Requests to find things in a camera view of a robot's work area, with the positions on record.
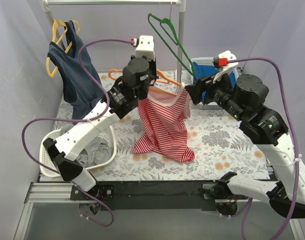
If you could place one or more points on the white clothes rack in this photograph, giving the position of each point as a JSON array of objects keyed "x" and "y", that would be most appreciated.
[{"x": 180, "y": 3}]

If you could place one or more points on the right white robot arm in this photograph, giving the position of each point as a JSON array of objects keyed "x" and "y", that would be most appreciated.
[{"x": 266, "y": 129}]

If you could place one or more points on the navy blue tank top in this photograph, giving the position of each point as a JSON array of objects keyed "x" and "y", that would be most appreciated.
[{"x": 78, "y": 88}]

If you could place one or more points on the white basket right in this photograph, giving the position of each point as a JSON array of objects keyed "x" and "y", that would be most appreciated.
[{"x": 211, "y": 105}]

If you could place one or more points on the blue folded cloth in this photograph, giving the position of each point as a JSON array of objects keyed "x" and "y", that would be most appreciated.
[{"x": 208, "y": 69}]

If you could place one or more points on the green hanger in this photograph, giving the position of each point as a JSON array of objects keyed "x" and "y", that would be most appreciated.
[{"x": 167, "y": 37}]

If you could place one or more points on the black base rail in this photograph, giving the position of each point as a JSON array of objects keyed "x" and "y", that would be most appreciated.
[{"x": 157, "y": 195}]

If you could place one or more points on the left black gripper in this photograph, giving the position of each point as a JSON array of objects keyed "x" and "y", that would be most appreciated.
[{"x": 152, "y": 75}]

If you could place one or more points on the red white striped tank top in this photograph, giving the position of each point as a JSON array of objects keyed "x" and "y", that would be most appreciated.
[{"x": 163, "y": 116}]

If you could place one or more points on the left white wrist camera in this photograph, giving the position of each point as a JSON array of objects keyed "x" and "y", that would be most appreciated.
[{"x": 144, "y": 47}]

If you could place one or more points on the white laundry basket left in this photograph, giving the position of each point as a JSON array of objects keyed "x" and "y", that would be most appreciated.
[{"x": 48, "y": 169}]

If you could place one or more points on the grey garment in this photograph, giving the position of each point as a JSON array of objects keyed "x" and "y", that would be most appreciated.
[{"x": 100, "y": 151}]

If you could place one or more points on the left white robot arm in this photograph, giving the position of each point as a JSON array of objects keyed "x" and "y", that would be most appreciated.
[{"x": 64, "y": 150}]

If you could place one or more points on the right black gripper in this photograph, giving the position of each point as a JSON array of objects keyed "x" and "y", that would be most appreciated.
[{"x": 202, "y": 85}]

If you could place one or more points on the floral table mat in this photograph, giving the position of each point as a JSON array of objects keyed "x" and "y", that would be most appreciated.
[{"x": 214, "y": 136}]

